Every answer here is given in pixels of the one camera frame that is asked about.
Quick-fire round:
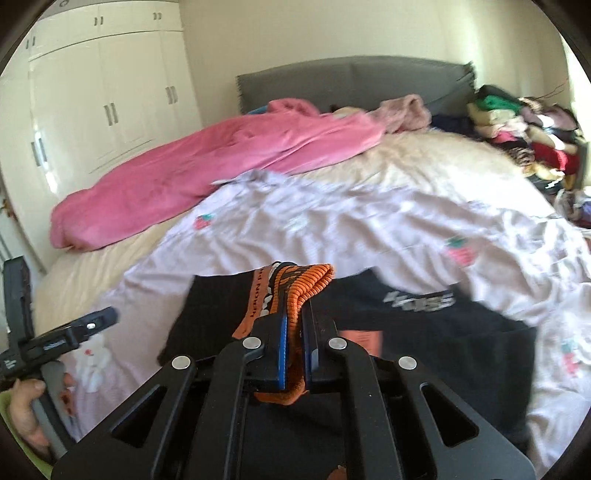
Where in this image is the orange black knit garment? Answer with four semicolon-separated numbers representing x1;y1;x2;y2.
232;262;334;406

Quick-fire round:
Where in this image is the black IKISS sweater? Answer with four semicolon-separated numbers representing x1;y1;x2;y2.
158;264;537;479

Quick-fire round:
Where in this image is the pile of folded clothes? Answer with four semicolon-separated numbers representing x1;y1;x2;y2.
467;85;589;196

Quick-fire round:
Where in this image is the left hand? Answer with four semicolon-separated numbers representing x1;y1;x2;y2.
8;379;52;462

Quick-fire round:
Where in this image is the cream bed sheet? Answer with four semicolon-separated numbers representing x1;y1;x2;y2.
32;131;554;333

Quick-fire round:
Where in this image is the lilac strawberry print quilt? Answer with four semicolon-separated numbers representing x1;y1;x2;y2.
65;172;590;476

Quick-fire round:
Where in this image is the pink fleece blanket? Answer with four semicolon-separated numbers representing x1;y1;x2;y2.
49;98;385;251

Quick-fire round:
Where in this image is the dusty pink fuzzy garment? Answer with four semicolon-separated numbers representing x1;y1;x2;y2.
369;94;432;134

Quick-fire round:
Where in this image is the dark navy garment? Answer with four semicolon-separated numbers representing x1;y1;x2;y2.
431;114;475;137

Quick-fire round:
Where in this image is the grey padded headboard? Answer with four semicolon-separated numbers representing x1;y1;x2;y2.
236;56;476;115

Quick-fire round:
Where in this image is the white wardrobe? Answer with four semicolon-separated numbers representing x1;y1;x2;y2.
1;1;201;268

